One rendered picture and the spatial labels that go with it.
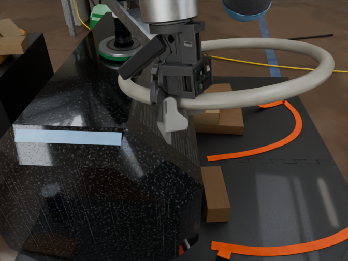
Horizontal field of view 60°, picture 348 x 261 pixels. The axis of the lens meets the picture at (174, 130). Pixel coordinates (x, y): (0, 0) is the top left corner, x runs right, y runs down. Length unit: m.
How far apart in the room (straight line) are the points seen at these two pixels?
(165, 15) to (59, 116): 0.63
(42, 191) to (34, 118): 0.24
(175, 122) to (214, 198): 1.14
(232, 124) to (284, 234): 0.84
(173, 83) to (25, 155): 0.61
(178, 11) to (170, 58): 0.08
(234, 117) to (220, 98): 1.74
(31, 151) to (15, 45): 0.77
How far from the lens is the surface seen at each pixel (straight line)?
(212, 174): 1.75
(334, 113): 2.74
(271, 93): 0.54
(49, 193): 1.08
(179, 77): 0.50
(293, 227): 1.78
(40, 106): 1.08
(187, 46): 0.48
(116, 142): 0.91
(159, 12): 0.47
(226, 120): 2.21
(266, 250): 1.66
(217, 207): 1.60
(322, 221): 1.87
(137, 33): 1.02
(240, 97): 0.52
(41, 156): 0.98
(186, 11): 0.47
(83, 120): 0.97
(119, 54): 1.27
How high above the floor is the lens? 1.41
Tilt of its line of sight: 39 degrees down
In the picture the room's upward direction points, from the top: straight up
